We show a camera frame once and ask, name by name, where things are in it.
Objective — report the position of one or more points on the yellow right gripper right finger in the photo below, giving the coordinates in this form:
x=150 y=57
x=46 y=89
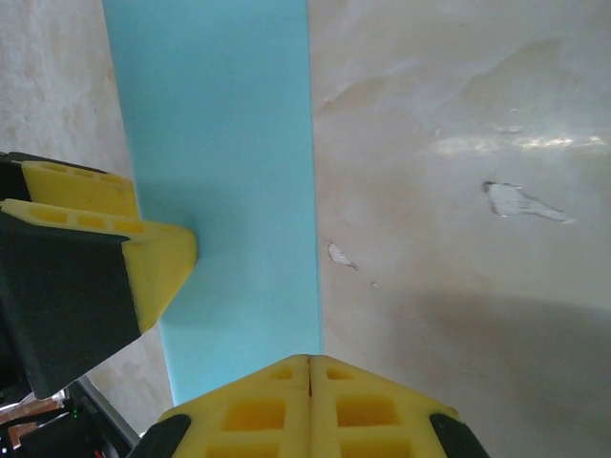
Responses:
x=372 y=415

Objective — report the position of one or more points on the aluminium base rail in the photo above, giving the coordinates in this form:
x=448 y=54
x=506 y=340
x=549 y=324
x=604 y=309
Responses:
x=112 y=405

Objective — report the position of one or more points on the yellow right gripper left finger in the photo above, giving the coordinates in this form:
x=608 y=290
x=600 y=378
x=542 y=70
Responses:
x=248 y=415

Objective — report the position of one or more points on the light blue cloth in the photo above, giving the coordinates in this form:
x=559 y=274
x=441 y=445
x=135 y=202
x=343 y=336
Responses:
x=215 y=119

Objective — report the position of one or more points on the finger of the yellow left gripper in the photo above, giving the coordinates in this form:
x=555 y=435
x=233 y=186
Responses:
x=81 y=188
x=86 y=276

